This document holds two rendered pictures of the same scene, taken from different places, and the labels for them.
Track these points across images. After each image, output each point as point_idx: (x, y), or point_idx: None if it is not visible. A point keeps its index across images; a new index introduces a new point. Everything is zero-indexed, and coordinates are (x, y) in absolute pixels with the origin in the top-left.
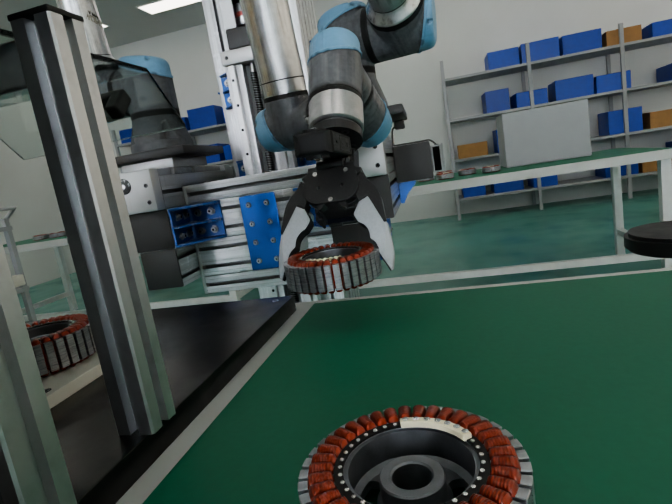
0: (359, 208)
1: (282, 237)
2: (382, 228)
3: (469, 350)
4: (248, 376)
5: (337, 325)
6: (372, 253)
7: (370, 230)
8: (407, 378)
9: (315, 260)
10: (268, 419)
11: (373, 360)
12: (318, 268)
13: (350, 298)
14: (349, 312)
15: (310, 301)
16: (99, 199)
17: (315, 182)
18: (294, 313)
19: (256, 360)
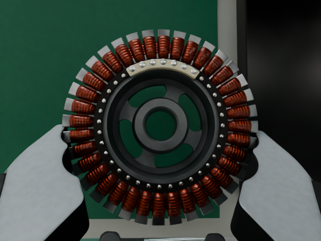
0: (53, 215)
1: (304, 171)
2: (25, 157)
3: (17, 19)
4: (221, 0)
5: (162, 115)
6: (69, 89)
7: (58, 157)
8: None
9: (174, 51)
10: None
11: (104, 11)
12: (162, 29)
13: (169, 232)
14: (156, 161)
15: (230, 235)
16: None
17: None
18: (237, 183)
19: (229, 35)
